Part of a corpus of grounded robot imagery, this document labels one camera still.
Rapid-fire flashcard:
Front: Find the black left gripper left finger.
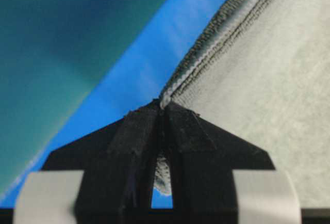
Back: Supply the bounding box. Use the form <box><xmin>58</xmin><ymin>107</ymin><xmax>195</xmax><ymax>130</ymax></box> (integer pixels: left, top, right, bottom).
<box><xmin>13</xmin><ymin>103</ymin><xmax>158</xmax><ymax>223</ymax></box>

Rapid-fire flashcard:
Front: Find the large grey towel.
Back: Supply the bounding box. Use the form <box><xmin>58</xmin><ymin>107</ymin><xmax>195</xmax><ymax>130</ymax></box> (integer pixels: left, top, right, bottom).
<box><xmin>160</xmin><ymin>0</ymin><xmax>329</xmax><ymax>208</ymax></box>

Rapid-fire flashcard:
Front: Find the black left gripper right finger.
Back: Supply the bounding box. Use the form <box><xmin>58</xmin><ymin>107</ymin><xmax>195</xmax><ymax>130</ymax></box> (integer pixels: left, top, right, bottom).
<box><xmin>165</xmin><ymin>103</ymin><xmax>302</xmax><ymax>223</ymax></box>

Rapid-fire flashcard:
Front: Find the blue table cloth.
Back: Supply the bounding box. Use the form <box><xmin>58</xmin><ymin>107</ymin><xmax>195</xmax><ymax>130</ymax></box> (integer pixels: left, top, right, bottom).
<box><xmin>1</xmin><ymin>0</ymin><xmax>225</xmax><ymax>208</ymax></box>

